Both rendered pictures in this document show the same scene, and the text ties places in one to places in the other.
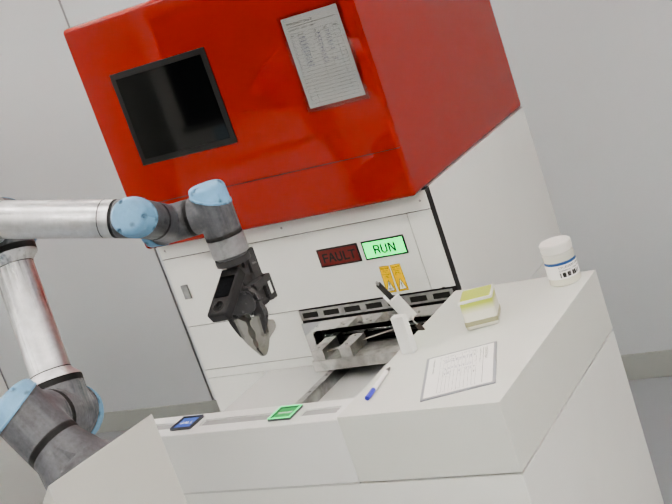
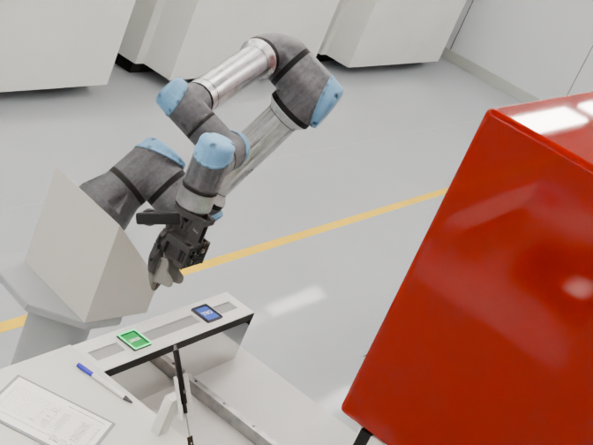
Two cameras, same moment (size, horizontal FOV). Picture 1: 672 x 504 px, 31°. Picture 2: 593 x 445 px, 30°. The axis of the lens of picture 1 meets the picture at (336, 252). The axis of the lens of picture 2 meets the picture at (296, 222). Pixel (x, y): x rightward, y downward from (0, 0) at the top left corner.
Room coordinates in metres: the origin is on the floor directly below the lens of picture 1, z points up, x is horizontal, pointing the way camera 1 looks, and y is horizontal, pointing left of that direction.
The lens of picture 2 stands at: (2.30, -1.84, 2.22)
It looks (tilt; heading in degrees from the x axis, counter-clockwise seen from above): 23 degrees down; 82
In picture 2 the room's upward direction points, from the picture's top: 24 degrees clockwise
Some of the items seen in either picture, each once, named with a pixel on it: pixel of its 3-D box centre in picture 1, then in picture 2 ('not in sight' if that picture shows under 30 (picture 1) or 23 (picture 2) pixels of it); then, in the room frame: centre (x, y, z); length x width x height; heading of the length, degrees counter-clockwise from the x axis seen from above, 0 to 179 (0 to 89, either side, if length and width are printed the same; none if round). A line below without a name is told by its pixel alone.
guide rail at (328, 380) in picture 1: (302, 406); (266, 442); (2.72, 0.19, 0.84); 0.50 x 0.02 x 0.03; 147
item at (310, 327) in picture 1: (381, 329); not in sight; (2.89, -0.04, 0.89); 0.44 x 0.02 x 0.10; 57
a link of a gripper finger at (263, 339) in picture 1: (267, 330); (161, 277); (2.37, 0.18, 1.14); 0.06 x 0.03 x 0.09; 147
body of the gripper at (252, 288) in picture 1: (244, 282); (184, 233); (2.39, 0.19, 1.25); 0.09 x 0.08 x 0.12; 147
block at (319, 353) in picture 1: (325, 348); not in sight; (2.89, 0.10, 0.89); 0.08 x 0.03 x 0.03; 147
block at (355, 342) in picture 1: (352, 344); not in sight; (2.85, 0.04, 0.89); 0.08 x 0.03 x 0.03; 147
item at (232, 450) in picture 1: (247, 448); (160, 352); (2.44, 0.31, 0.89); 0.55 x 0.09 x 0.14; 57
